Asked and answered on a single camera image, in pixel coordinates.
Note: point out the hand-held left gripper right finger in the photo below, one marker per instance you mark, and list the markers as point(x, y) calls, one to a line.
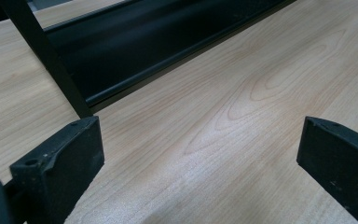
point(338, 168)

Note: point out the grey metal frame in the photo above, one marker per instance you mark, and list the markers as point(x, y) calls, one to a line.
point(46, 3)

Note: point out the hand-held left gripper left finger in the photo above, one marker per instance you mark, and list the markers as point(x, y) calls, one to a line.
point(65, 168)

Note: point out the black metal post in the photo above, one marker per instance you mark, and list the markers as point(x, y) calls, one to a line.
point(43, 53)

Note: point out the black metal frame rail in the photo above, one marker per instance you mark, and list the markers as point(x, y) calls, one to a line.
point(136, 46)

